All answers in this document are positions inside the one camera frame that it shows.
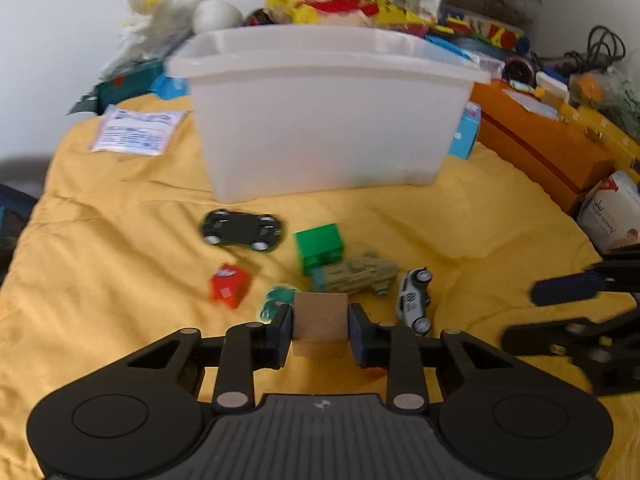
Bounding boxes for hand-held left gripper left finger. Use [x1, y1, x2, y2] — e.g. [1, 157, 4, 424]
[127, 304, 293, 413]

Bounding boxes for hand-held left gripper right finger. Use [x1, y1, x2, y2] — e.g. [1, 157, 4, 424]
[348, 302, 511, 413]

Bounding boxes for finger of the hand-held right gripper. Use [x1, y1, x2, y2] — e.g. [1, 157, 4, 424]
[530, 247, 640, 308]
[501, 307, 640, 358]

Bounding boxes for wooden block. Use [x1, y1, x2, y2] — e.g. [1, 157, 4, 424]
[292, 292, 349, 358]

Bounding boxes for white plastic bin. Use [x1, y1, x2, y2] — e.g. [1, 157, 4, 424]
[166, 25, 492, 202]

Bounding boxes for small green toy car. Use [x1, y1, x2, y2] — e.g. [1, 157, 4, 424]
[257, 284, 301, 322]

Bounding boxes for tan toy military vehicle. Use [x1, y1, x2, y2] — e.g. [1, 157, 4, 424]
[310, 251, 400, 296]

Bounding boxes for white toy car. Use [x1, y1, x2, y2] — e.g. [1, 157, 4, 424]
[396, 267, 433, 335]

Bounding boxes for red block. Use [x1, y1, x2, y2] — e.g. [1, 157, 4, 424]
[208, 263, 251, 308]

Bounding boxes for white wipes pack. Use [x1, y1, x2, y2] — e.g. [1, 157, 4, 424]
[577, 171, 640, 253]

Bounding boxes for green building block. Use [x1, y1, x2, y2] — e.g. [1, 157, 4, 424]
[294, 225, 346, 276]

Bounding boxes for black toy car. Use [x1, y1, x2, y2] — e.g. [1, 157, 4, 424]
[201, 208, 285, 253]

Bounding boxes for orange box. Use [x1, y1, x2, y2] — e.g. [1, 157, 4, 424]
[472, 80, 616, 216]

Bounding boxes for long yellow box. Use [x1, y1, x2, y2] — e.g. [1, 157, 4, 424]
[560, 102, 640, 176]

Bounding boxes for light blue box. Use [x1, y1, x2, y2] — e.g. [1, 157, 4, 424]
[447, 102, 482, 160]

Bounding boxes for white paper slip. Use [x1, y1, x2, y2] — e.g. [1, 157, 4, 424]
[502, 87, 558, 118]

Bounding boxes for yellow blanket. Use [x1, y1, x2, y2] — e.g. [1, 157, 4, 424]
[0, 95, 640, 480]

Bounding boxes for orange round object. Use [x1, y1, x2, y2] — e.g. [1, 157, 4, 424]
[570, 72, 608, 106]

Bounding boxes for small white box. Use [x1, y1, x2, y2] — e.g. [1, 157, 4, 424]
[535, 71, 571, 103]

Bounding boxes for black round device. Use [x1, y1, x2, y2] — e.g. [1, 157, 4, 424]
[502, 55, 538, 86]

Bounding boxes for white printed packet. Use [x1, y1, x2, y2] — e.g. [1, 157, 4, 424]
[89, 105, 187, 157]

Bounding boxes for blue packet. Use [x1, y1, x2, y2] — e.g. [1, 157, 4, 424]
[150, 74, 192, 100]

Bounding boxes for colourful toy box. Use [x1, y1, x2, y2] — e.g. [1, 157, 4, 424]
[440, 7, 531, 53]

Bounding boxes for blue patterned fabric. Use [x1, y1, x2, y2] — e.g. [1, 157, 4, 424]
[0, 182, 38, 281]

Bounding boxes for dark green carton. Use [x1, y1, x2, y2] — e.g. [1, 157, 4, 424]
[67, 60, 166, 116]

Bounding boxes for black blue bag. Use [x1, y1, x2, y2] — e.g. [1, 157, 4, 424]
[245, 7, 281, 27]

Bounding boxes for white bowl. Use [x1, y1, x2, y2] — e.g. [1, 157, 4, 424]
[192, 0, 243, 35]

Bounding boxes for yellow red snack bag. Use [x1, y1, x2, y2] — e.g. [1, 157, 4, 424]
[265, 0, 436, 31]

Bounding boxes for white plastic bag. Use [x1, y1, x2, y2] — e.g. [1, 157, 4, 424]
[119, 0, 221, 66]

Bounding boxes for black cables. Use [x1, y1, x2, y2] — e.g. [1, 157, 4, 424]
[565, 25, 628, 68]

